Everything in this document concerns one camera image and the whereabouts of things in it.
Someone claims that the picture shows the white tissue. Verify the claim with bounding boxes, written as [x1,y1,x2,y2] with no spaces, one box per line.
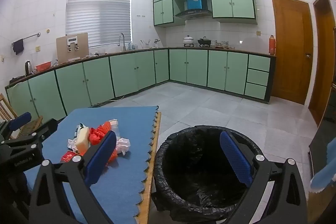
[115,137,131,156]

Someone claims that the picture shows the blue cloth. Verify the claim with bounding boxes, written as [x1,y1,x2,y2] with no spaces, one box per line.
[310,135,336,194]

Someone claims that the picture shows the green base cabinets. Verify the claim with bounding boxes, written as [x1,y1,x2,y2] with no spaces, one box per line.
[5,48,277,119]

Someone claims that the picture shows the yellow sponge block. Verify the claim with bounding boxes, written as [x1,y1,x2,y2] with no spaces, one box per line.
[76,127,92,156]

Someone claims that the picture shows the crushed green white carton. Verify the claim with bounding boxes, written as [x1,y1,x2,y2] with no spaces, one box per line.
[74,122,90,136]

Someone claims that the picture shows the white device on cardboard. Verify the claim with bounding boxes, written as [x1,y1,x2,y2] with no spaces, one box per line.
[67,36,80,51]

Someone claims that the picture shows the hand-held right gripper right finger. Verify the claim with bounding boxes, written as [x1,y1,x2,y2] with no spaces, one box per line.
[220,131,307,224]

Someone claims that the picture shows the steel faucet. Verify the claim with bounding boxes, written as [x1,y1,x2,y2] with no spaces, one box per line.
[118,32,126,52]

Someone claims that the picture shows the red plastic bag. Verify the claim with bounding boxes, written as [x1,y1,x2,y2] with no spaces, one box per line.
[89,121,118,163]

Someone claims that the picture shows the steel towel rail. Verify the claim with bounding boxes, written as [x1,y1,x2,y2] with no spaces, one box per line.
[11,32,41,46]

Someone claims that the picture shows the black wok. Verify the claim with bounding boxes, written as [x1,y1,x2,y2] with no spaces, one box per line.
[197,36,212,47]

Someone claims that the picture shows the wooden door with handle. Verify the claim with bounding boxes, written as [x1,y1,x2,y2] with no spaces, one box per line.
[270,0,314,105]

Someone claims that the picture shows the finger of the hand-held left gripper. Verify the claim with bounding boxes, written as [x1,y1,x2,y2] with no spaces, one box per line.
[4,119,58,147]
[3,112,32,139]

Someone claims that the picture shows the red basin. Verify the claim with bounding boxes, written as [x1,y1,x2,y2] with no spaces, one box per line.
[35,61,51,72]

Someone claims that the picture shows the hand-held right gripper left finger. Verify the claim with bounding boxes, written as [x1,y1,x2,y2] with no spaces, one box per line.
[28,130,117,224]

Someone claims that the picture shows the black cabinet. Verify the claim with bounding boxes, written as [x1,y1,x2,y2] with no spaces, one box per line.
[308,119,336,180]

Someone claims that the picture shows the dark hanging towel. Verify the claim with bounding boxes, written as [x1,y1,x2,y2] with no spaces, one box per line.
[13,39,25,55]

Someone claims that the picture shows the black lined trash bin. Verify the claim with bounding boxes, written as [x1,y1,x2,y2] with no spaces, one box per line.
[151,125,265,224]

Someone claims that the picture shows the red flat wrapper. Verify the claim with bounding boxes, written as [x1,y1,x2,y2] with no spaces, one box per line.
[61,151,79,163]

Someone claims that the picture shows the wooden chair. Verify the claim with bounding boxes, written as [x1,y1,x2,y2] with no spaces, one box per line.
[0,93,44,139]

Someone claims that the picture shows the white window blind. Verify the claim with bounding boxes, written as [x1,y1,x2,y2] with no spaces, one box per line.
[65,0,132,48]

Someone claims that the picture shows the blue box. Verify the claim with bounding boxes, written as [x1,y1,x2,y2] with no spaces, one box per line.
[186,0,203,10]

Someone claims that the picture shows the red thermos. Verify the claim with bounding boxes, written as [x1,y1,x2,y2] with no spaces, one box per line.
[268,34,276,55]

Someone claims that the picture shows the blue table mat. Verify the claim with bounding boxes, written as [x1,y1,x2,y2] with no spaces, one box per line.
[22,106,160,224]

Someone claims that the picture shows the steel range hood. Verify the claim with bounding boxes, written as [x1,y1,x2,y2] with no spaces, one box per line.
[175,9,213,20]

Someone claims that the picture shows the wooden door frame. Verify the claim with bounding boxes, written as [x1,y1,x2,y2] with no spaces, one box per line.
[308,0,336,127]

